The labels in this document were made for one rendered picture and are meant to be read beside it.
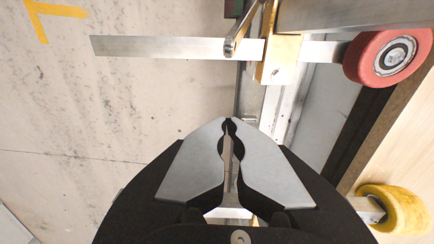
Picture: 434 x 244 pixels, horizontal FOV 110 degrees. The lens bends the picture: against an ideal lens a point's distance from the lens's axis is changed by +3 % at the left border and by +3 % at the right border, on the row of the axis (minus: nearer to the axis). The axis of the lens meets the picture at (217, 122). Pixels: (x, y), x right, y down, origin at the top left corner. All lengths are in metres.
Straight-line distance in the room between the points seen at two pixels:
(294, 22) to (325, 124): 0.36
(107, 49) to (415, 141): 0.52
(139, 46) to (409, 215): 0.50
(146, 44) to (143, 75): 1.00
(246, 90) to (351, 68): 0.24
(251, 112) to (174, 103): 0.88
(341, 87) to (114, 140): 1.63
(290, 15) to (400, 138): 0.28
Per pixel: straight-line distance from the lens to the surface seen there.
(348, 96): 0.46
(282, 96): 0.56
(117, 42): 0.30
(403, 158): 0.43
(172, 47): 0.27
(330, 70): 0.52
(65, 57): 1.57
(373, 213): 0.40
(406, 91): 0.36
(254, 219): 0.31
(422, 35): 0.31
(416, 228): 0.43
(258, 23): 0.33
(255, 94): 0.45
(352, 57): 0.28
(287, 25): 0.21
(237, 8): 0.42
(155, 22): 1.19
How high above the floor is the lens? 1.12
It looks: 61 degrees down
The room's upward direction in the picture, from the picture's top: 176 degrees counter-clockwise
